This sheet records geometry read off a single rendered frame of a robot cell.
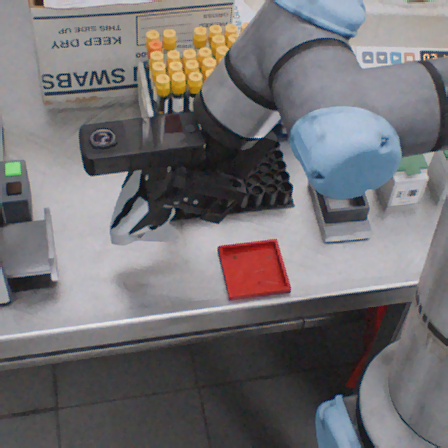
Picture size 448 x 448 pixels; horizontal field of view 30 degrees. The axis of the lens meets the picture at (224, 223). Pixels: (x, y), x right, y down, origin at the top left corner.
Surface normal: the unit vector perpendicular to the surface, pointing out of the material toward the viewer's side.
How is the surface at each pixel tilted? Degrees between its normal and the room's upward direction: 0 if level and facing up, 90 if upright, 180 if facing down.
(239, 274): 0
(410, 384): 89
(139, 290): 0
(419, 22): 90
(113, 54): 90
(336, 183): 92
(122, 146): 1
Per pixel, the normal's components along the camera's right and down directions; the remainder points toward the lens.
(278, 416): 0.06, -0.61
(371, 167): 0.26, 0.80
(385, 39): 0.04, 0.79
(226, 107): -0.44, 0.41
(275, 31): -0.60, -0.31
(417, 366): -0.90, 0.29
